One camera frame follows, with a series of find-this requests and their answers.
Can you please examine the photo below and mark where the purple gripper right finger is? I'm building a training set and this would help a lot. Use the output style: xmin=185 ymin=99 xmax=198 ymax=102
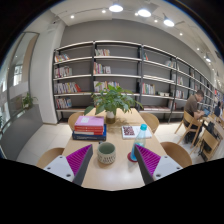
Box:
xmin=134 ymin=145 xmax=182 ymax=184

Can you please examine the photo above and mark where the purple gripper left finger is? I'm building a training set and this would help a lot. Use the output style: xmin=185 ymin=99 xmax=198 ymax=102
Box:
xmin=44 ymin=145 xmax=93 ymax=186

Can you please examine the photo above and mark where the blue plastic water bottle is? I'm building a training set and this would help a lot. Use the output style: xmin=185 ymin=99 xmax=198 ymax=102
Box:
xmin=131 ymin=124 xmax=147 ymax=160

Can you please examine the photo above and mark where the round red coaster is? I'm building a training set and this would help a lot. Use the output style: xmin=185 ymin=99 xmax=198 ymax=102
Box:
xmin=127 ymin=152 xmax=137 ymax=162

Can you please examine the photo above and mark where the wooden chair front right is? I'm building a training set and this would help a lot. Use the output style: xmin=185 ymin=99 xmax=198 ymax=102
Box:
xmin=161 ymin=142 xmax=192 ymax=168

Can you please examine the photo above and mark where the wooden chair front left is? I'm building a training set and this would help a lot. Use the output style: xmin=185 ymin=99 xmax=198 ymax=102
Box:
xmin=36 ymin=147 xmax=64 ymax=168

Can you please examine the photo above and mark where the dark blue book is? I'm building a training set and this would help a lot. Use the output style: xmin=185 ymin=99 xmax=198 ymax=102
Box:
xmin=72 ymin=124 xmax=107 ymax=141

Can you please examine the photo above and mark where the green ceramic mug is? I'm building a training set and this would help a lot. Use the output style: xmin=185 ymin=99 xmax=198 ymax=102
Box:
xmin=97 ymin=142 xmax=116 ymax=164

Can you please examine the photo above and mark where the red and pink book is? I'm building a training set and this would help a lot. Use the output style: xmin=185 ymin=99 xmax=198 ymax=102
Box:
xmin=74 ymin=116 xmax=104 ymax=134

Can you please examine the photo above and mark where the white open magazine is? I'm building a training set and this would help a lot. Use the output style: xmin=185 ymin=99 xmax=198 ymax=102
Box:
xmin=121 ymin=125 xmax=153 ymax=140

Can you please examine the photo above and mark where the wooden chair far right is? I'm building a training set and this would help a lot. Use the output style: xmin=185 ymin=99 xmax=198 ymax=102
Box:
xmin=141 ymin=113 xmax=159 ymax=133

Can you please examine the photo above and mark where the wooden chair far left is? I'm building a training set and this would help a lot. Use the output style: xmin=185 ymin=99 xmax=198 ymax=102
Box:
xmin=68 ymin=112 xmax=83 ymax=130

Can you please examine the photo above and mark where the wooden chair under man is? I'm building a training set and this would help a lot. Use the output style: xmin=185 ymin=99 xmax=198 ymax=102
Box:
xmin=179 ymin=112 xmax=202 ymax=146

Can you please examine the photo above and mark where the wooden chair right edge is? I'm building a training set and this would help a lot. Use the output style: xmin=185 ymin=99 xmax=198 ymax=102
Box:
xmin=199 ymin=130 xmax=224 ymax=161

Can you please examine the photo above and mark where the seated man brown shirt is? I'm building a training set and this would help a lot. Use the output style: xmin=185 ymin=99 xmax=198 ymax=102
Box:
xmin=184 ymin=90 xmax=204 ymax=143

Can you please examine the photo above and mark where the green potted plant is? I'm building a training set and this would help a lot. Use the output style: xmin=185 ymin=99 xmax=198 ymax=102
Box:
xmin=84 ymin=85 xmax=142 ymax=124

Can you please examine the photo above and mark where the small plant on ledge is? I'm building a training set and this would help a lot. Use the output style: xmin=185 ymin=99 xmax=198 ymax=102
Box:
xmin=22 ymin=93 xmax=34 ymax=110

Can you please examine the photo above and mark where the large grey bookshelf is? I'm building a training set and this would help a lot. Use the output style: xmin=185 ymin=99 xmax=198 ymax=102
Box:
xmin=52 ymin=40 xmax=223 ymax=122

